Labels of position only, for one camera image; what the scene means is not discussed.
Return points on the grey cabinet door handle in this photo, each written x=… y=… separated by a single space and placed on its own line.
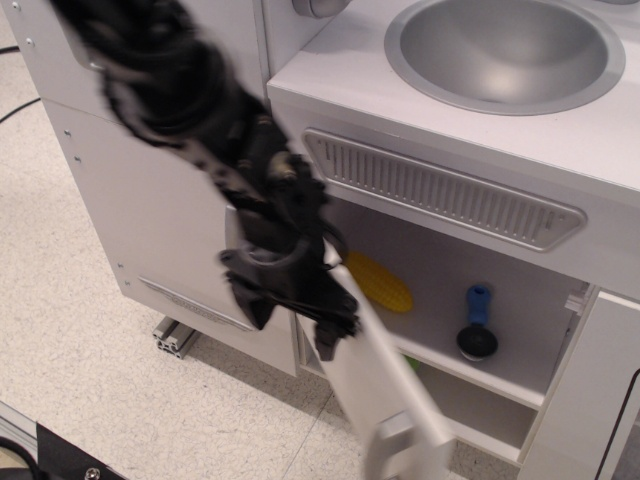
x=395 y=449

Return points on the white cabinet door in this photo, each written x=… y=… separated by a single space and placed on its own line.
x=372 y=381

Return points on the aluminium extrusion rail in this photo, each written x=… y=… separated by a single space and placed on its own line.
x=174 y=337

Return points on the grey vent grille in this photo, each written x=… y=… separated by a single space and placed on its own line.
x=499 y=211

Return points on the silver emblem trim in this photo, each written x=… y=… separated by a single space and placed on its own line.
x=196 y=307

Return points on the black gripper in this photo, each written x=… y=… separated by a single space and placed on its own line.
x=261 y=280

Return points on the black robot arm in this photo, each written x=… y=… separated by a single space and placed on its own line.
x=174 y=89

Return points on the yellow toy corn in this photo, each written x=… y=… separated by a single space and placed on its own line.
x=379 y=284

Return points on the silver round sink basin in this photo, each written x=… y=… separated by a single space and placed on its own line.
x=510 y=58

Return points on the green toy cabbage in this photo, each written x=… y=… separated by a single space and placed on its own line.
x=413 y=363

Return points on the grey left door handle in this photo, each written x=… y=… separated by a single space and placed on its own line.
x=233 y=232

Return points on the blue handled black scoop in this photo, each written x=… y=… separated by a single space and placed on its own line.
x=475 y=341

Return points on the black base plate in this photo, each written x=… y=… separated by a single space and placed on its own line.
x=57 y=458

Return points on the aluminium frame rail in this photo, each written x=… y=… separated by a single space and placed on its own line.
x=19 y=428

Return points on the silver knob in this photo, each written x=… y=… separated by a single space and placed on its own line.
x=318 y=9

